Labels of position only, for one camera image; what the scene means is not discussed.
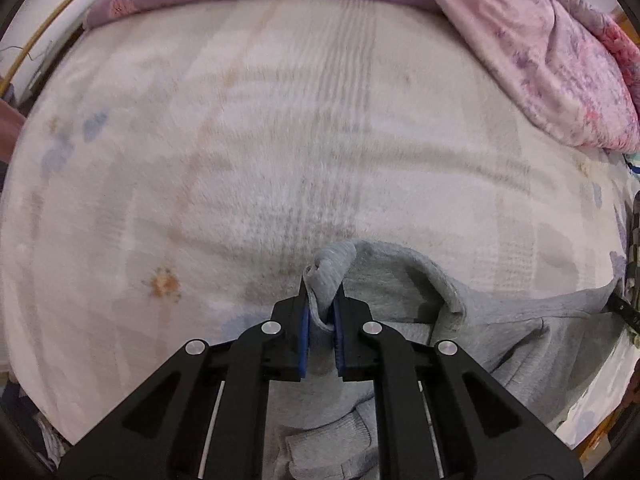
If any grey hooded sweatshirt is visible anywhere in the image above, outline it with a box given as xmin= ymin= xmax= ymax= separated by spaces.
xmin=262 ymin=240 xmax=623 ymax=479

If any pink floral quilt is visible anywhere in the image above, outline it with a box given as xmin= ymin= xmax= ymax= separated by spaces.
xmin=435 ymin=0 xmax=639 ymax=153

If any white patterned bed sheet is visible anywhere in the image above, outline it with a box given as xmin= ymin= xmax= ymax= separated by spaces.
xmin=1 ymin=0 xmax=638 ymax=442

